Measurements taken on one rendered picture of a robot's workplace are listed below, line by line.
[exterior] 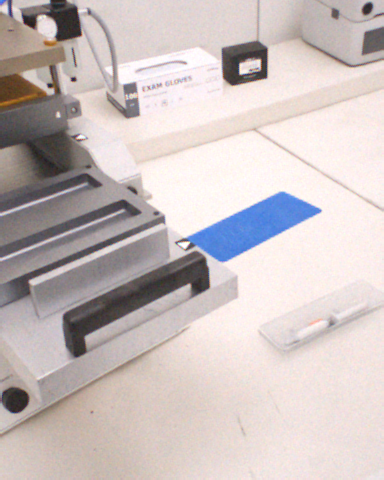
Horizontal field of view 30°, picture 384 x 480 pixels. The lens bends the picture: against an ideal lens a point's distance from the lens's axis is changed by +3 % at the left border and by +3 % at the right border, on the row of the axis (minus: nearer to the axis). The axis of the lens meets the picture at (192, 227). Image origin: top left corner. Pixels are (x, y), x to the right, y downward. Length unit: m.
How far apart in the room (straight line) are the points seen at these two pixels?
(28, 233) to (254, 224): 0.52
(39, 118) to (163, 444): 0.42
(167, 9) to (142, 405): 1.06
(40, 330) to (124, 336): 0.08
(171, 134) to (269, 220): 0.33
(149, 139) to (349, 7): 0.54
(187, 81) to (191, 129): 0.13
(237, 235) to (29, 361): 0.60
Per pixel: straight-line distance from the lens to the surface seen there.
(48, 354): 0.66
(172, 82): 1.53
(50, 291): 0.69
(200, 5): 1.77
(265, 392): 0.91
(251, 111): 1.52
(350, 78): 1.66
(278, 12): 1.89
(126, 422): 0.89
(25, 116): 0.93
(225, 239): 1.17
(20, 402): 0.88
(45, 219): 0.80
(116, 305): 0.64
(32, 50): 0.94
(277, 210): 1.25
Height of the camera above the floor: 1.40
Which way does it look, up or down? 32 degrees down
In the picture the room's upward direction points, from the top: 4 degrees counter-clockwise
